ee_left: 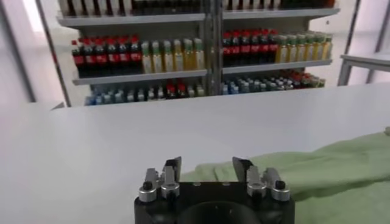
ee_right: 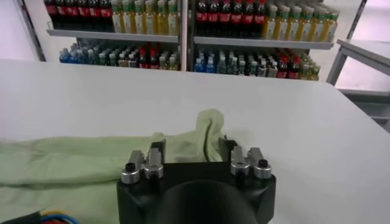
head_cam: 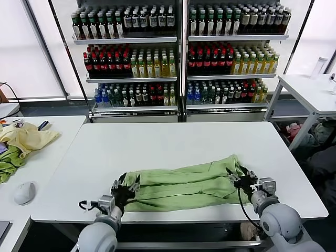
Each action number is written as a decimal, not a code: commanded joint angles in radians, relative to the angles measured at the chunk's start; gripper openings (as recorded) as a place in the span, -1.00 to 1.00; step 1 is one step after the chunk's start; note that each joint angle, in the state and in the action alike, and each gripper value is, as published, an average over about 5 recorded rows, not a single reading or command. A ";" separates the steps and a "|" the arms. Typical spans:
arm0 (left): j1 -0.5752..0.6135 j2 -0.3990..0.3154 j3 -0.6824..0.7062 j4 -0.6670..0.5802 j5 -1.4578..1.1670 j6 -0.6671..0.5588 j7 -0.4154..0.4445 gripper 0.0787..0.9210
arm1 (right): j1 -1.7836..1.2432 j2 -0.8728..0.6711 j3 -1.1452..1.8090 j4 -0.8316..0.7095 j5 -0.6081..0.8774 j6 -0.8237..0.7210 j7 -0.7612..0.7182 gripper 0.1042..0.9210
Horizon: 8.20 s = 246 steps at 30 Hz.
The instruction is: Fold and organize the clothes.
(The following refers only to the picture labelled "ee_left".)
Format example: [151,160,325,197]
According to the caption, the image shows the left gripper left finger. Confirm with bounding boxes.
[139,156,183,203]

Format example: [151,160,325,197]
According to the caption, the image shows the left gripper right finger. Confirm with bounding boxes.
[232,156,291,202]

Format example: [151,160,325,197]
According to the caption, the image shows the light green t-shirt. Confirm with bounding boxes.
[179,130,390,224]

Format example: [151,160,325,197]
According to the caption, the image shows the grey shelf unit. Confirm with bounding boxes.
[56,0,219,107]
[213,0,341,92]

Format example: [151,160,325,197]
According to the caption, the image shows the yellow drink bottle green cap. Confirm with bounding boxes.
[322,33,333,60]
[183,38,195,71]
[141,41,153,74]
[305,33,315,61]
[296,34,307,63]
[314,33,324,61]
[276,35,288,64]
[194,37,205,71]
[162,39,174,72]
[152,40,163,73]
[286,35,297,63]
[172,38,184,72]

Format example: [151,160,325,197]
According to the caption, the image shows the cola bottle red cap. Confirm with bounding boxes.
[268,29,278,65]
[107,37,119,76]
[84,38,96,77]
[95,38,108,77]
[129,35,142,74]
[222,31,232,68]
[72,39,85,79]
[258,29,269,65]
[118,36,130,75]
[231,30,241,67]
[249,29,260,66]
[240,30,250,66]

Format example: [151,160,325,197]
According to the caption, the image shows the white side table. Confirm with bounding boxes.
[336,50,390,88]

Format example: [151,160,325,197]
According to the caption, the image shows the grey window frame post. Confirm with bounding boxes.
[0,0,37,103]

